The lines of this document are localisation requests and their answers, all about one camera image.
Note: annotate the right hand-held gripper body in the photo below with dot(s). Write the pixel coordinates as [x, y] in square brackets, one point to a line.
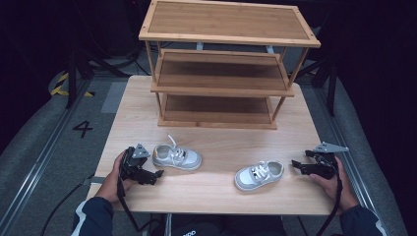
[326, 164]

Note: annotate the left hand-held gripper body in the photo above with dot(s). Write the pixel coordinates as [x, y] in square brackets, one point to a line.
[134, 160]

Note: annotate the white child sneaker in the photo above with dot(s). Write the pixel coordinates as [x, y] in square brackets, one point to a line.
[249, 178]
[187, 159]

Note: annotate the three-tier wooden shoe rack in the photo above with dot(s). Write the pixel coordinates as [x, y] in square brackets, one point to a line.
[229, 23]

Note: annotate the person's right hand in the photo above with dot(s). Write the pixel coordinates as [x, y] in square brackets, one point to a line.
[337, 191]

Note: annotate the person's left hand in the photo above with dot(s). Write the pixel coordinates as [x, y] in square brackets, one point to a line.
[111, 187]

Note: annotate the white metal table leg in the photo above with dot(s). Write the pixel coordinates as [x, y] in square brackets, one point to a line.
[167, 225]

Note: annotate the black metal stand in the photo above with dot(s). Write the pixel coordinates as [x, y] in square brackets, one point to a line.
[71, 85]
[331, 91]

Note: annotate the yellow black hazard tape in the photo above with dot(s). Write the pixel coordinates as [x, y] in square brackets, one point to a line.
[57, 90]

